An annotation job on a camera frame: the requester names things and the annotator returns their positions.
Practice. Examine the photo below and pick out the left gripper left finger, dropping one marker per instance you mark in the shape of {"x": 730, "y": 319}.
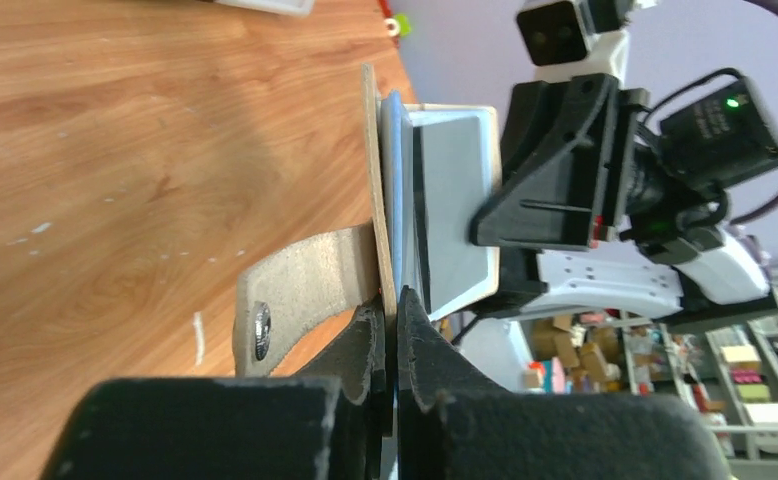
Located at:
{"x": 324, "y": 422}

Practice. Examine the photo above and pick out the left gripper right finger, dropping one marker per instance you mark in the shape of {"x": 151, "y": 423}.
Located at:
{"x": 456, "y": 423}

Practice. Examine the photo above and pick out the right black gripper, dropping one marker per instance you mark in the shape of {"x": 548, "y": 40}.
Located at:
{"x": 567, "y": 153}

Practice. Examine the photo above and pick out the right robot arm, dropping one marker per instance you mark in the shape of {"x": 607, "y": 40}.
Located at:
{"x": 677, "y": 211}

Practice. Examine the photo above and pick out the dark VIP card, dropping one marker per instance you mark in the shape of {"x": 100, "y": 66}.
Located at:
{"x": 420, "y": 217}

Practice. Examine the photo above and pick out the red green toy car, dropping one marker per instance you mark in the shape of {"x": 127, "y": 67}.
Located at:
{"x": 397, "y": 24}

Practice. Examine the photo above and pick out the white bin with wallets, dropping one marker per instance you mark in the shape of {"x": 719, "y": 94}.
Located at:
{"x": 298, "y": 8}

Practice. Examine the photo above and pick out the shelf with boxes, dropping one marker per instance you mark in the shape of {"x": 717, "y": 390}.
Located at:
{"x": 729, "y": 374}

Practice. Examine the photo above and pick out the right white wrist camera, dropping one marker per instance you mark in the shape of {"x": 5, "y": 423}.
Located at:
{"x": 566, "y": 39}

